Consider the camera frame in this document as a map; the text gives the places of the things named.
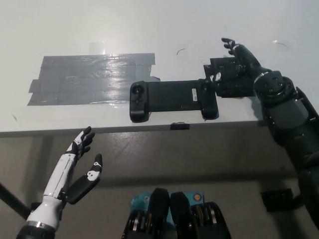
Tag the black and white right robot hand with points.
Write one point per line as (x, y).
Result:
(245, 67)

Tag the large grey duct tape patch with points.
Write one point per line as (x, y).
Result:
(79, 78)

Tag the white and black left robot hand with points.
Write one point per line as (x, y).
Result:
(59, 179)

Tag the small black tape patch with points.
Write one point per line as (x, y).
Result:
(224, 90)

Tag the black game controller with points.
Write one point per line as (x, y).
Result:
(169, 95)

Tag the black robot body teal tops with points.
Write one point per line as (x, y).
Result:
(180, 214)

